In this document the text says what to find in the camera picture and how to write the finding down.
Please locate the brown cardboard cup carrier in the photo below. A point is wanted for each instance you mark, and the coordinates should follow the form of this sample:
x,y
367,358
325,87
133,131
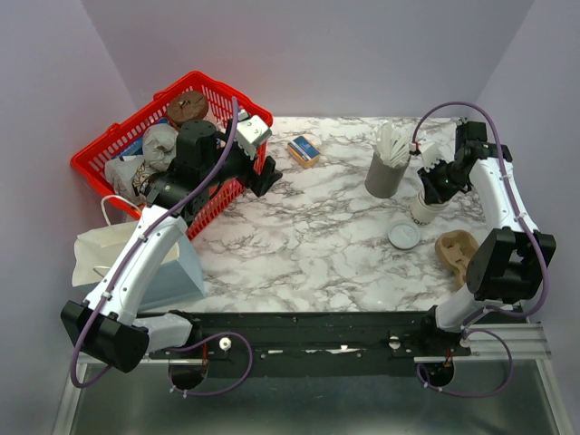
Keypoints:
x,y
455,249

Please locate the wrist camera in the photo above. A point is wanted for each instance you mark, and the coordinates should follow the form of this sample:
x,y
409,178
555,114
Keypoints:
x,y
429,152
251,134

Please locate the small blue orange box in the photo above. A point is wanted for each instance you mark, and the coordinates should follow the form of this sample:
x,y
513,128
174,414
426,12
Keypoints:
x,y
303,151

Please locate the grey crumpled paper bag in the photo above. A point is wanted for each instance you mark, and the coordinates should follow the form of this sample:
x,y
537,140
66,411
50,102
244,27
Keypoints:
x,y
159,146

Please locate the white printed plastic bag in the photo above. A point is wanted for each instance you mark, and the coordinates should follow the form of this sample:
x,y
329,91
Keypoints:
x,y
127,174

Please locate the red plastic shopping basket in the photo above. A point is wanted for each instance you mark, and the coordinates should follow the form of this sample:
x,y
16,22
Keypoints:
x,y
194,186

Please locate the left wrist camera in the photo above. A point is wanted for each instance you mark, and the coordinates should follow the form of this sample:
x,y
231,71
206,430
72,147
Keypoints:
x,y
251,134

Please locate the brown round lid container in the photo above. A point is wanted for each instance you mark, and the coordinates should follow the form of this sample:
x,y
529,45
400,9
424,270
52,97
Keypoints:
x,y
189,106

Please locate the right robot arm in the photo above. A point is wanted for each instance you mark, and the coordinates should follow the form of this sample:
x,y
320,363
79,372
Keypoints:
x,y
509,266

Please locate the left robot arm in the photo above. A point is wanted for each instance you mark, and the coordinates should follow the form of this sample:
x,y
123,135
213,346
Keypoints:
x,y
105,325

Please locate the grey straw holder cup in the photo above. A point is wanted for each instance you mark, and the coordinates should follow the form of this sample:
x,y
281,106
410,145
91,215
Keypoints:
x,y
382,181

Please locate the black mounting rail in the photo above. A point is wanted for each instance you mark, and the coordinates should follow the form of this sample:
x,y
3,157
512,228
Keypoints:
x,y
316,344

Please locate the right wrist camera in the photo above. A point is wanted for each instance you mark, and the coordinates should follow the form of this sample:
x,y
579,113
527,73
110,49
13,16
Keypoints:
x,y
429,152

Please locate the white paper bag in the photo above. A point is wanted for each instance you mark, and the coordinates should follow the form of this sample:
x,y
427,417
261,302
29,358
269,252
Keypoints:
x,y
150,263

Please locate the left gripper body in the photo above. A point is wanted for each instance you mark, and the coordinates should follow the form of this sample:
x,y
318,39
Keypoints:
x,y
237,165

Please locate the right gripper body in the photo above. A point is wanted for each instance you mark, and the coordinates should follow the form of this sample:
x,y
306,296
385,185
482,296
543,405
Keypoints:
x,y
444,179

